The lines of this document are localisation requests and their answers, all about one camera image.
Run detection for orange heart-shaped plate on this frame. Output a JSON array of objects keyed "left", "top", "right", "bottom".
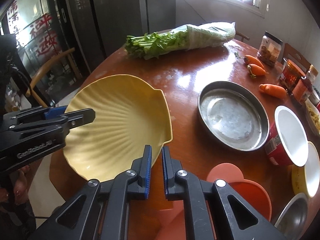
[{"left": 156, "top": 163, "right": 272, "bottom": 239}]

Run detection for yellow shell-shaped plate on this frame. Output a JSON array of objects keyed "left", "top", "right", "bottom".
[{"left": 63, "top": 74, "right": 173, "bottom": 181}]

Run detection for small steel bowl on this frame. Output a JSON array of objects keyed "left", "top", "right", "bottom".
[{"left": 274, "top": 193, "right": 308, "bottom": 239}]

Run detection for yellow bowl white inside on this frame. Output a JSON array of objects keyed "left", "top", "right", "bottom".
[{"left": 291, "top": 141, "right": 319, "bottom": 198}]

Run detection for round steel pan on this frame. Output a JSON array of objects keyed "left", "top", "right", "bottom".
[{"left": 197, "top": 81, "right": 270, "bottom": 152}]

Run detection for red bowl white inside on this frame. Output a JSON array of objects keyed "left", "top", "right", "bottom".
[{"left": 265, "top": 106, "right": 309, "bottom": 167}]

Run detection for person's left hand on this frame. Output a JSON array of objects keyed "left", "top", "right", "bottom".
[{"left": 9, "top": 165, "right": 30, "bottom": 205}]

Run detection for glass door red characters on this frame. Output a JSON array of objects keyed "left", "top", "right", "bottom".
[{"left": 4, "top": 0, "right": 82, "bottom": 106}]

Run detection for wooden chair left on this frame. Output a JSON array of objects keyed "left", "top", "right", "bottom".
[{"left": 24, "top": 47, "right": 83, "bottom": 108}]

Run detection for dark refrigerator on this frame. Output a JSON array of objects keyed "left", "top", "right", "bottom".
[{"left": 57, "top": 0, "right": 176, "bottom": 76}]

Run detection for near carrot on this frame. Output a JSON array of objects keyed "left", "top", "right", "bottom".
[{"left": 259, "top": 84, "right": 287, "bottom": 99}]

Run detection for carrot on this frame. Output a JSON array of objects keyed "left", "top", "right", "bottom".
[
  {"left": 234, "top": 53, "right": 264, "bottom": 69},
  {"left": 259, "top": 84, "right": 287, "bottom": 99},
  {"left": 247, "top": 64, "right": 268, "bottom": 78}
]

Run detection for white dish with food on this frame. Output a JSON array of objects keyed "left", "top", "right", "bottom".
[{"left": 305, "top": 99, "right": 319, "bottom": 137}]

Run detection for middle carrot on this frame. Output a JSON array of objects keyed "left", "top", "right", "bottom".
[{"left": 247, "top": 64, "right": 268, "bottom": 78}]

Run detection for orange label sauce bottle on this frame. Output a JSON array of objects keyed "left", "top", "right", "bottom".
[{"left": 292, "top": 75, "right": 313, "bottom": 105}]

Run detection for bagged green celery bunch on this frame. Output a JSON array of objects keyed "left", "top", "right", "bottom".
[{"left": 124, "top": 22, "right": 236, "bottom": 60}]

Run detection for far carrot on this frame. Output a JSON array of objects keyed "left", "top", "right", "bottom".
[{"left": 234, "top": 53, "right": 264, "bottom": 69}]

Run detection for red chili sauce jar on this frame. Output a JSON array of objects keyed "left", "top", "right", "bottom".
[{"left": 279, "top": 58, "right": 305, "bottom": 92}]

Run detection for small spice jar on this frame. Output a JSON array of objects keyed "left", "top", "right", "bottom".
[{"left": 306, "top": 64, "right": 318, "bottom": 85}]

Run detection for clear jar black lid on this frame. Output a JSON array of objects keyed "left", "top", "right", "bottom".
[{"left": 257, "top": 31, "right": 283, "bottom": 67}]

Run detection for wooden chair right back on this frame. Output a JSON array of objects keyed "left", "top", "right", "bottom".
[{"left": 282, "top": 43, "right": 311, "bottom": 73}]

